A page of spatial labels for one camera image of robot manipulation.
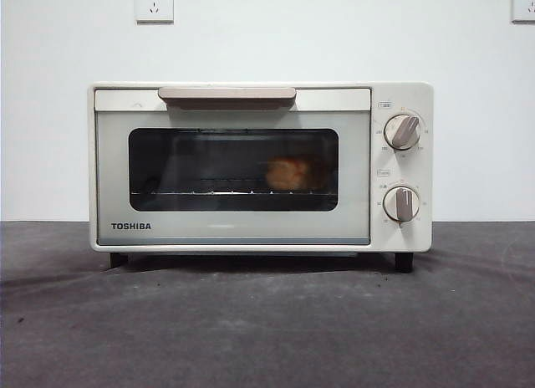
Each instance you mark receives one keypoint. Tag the white wall socket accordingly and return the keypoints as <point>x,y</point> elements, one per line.
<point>524,5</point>
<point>154,7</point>

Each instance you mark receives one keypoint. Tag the cream Toshiba toaster oven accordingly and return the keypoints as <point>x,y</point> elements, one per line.
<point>422,170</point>

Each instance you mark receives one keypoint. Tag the oven timer knob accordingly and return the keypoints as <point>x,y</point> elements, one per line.
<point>401,203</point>

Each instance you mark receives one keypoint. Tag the orange bread loaf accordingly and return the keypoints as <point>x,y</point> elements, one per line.
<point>290,172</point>

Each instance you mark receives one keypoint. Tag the oven temperature knob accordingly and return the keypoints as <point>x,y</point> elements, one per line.
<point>402,131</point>

